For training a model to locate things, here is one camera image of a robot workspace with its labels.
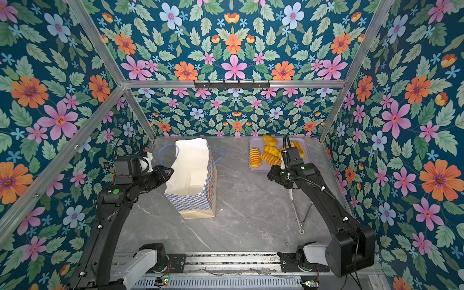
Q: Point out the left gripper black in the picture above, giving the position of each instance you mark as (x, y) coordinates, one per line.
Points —
(163, 174)

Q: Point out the lilac plastic tray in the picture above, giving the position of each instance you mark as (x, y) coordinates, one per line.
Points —
(258, 142)

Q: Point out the blue checkered paper bag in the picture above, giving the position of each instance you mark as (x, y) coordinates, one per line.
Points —
(193, 185)

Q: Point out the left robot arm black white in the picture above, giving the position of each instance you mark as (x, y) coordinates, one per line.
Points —
(113, 207)

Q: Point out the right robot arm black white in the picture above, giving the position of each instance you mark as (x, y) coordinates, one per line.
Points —
(352, 245)

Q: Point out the flat crusty bread slice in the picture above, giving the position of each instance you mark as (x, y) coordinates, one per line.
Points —
(300, 149)

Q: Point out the striped oblong bread loaf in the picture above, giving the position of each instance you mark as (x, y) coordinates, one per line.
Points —
(270, 159)

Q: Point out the yellow small bread roll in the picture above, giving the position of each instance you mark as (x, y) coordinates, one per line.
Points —
(272, 150)

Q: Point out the round golden bread roll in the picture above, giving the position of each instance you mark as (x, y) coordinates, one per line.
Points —
(269, 140)

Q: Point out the long striped bread loaf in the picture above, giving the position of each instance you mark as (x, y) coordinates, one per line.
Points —
(255, 157)

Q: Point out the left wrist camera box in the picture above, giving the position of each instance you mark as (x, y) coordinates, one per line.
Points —
(133, 165)

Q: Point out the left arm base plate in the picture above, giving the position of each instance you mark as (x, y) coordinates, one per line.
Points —
(173, 263)

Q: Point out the black hook rail on wall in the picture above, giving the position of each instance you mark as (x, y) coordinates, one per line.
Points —
(223, 84)

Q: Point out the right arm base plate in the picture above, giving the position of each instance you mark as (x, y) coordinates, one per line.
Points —
(289, 264)

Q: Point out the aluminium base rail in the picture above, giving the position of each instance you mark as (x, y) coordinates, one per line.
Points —
(242, 262)

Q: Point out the white perforated cable duct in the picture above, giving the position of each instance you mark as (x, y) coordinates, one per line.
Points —
(253, 282)

